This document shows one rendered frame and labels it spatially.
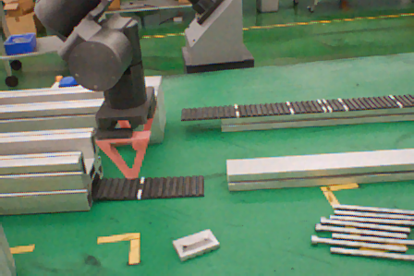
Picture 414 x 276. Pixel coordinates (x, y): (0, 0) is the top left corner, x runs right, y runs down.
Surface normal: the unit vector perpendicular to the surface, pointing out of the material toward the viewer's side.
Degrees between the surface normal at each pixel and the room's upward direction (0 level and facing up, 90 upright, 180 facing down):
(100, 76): 90
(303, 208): 0
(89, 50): 90
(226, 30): 90
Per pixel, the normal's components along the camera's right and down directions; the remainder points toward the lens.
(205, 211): -0.06, -0.89
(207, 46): 0.12, 0.44
